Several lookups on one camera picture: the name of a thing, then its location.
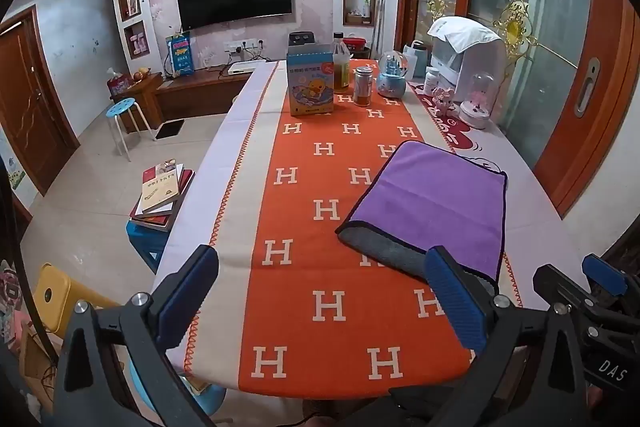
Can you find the red bowl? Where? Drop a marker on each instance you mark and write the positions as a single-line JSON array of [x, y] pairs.
[[356, 44]]

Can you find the small white pill bottle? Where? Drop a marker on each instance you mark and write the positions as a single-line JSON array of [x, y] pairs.
[[432, 83]]

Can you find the brown wooden door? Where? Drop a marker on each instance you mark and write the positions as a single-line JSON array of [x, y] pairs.
[[27, 107]]

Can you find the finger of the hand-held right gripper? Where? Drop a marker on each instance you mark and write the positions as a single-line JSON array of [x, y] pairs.
[[606, 276], [560, 287]]

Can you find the orange letter-patterned table blanket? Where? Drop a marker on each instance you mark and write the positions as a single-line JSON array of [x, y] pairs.
[[325, 217]]

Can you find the stack of books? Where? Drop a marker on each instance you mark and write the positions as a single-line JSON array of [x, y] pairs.
[[160, 194]]

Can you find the white set-top box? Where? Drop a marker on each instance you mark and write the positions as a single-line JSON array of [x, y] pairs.
[[245, 67]]

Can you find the glass dome lamp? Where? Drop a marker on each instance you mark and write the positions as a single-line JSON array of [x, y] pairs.
[[477, 102]]

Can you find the red tissue box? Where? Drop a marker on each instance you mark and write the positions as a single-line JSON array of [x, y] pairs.
[[119, 84]]

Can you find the blue plastic stool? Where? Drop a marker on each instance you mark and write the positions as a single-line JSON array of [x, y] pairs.
[[147, 244]]

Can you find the white cloth cover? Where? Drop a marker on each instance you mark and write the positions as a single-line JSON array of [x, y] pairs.
[[467, 32]]

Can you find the fruit pile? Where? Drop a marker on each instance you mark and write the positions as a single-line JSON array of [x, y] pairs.
[[141, 73]]

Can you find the black floor mat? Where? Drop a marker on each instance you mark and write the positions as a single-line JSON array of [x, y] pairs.
[[170, 129]]

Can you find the round blue metal-legged stool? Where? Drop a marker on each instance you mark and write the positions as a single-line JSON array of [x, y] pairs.
[[121, 109]]

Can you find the pink figurine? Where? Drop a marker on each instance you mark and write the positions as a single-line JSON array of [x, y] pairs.
[[443, 101]]

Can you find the white plastic jug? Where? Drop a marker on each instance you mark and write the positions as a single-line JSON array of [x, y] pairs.
[[415, 59]]

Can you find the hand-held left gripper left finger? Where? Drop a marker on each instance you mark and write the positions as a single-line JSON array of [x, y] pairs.
[[186, 294]]

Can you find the light blue round stool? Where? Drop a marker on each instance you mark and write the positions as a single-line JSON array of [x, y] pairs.
[[205, 399]]

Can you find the wall power socket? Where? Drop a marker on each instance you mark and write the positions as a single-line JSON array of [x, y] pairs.
[[242, 44]]

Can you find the purple towel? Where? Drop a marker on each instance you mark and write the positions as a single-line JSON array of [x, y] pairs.
[[435, 207]]

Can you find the amber liquid bottle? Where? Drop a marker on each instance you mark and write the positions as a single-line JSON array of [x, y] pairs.
[[342, 69]]

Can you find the blue snow globe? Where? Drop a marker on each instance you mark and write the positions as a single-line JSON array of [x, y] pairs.
[[392, 74]]

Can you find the blue duck-printed carton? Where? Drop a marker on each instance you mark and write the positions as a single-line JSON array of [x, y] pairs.
[[310, 82]]

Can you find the wooden television cabinet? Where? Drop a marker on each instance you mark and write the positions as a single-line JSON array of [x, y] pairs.
[[195, 94]]

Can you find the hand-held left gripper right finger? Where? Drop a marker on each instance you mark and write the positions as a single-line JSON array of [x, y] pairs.
[[456, 304]]

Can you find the large gold door ornament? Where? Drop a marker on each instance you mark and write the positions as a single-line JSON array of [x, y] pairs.
[[515, 22]]

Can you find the white countertop appliance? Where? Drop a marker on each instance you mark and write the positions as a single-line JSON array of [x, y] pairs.
[[470, 59]]

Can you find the yellow plastic stool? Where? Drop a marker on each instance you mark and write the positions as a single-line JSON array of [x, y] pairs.
[[57, 294]]

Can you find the spice jar with metal lid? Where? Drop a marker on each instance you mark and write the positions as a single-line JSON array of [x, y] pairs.
[[363, 89]]

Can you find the blue printed box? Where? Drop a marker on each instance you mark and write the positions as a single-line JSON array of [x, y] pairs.
[[180, 54]]

